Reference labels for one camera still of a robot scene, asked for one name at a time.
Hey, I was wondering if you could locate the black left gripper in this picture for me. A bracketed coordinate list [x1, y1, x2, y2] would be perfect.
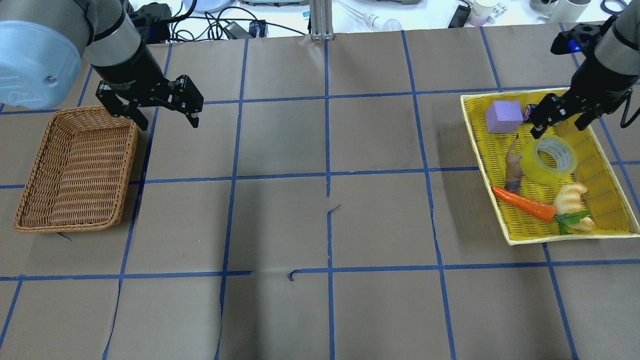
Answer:
[95, 75, 204, 132]

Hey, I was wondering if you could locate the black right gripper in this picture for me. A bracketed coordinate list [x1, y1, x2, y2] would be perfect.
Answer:
[530, 63, 634, 139]

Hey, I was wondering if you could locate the yellow tape roll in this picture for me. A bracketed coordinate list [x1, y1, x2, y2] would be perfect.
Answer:
[519, 134, 578, 185]

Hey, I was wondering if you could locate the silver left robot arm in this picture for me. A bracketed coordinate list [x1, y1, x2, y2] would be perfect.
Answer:
[1, 0, 553, 132]

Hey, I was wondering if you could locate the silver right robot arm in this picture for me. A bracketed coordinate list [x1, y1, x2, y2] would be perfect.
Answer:
[527, 0, 639, 139]

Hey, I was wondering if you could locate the purple foam cube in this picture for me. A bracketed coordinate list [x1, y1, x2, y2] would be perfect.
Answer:
[484, 100, 524, 133]

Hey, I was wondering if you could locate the brown toy animal figure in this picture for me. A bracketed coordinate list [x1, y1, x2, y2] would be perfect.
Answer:
[505, 134, 524, 195]

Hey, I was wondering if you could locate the toy croissant bread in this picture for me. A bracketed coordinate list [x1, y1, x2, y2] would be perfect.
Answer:
[553, 183, 597, 234]

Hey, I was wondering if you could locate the orange toy carrot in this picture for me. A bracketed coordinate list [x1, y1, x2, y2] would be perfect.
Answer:
[491, 186, 589, 235]

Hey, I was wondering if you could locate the yellow woven tray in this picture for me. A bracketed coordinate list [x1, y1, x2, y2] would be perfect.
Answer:
[460, 88, 639, 246]

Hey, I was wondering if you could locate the brown wicker basket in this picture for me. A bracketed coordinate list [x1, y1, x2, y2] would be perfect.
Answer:
[13, 106, 138, 234]

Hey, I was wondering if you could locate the black power adapter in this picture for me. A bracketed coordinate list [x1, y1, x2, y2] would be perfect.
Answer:
[222, 21, 255, 40]

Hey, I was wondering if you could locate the white cup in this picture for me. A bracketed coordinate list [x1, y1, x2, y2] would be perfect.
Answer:
[467, 0, 508, 27]

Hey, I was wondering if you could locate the white light bulb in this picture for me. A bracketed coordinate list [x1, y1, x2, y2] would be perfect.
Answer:
[361, 13, 403, 32]

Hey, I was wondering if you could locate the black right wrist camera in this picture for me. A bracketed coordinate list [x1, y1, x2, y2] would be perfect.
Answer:
[550, 23, 608, 57]

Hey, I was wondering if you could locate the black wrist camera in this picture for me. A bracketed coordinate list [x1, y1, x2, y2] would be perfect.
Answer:
[550, 23, 608, 57]
[128, 2, 172, 44]

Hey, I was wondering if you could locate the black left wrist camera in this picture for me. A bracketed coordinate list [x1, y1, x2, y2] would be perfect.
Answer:
[128, 2, 172, 44]

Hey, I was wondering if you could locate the aluminium frame post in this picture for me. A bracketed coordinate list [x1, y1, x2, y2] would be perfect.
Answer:
[308, 0, 335, 41]

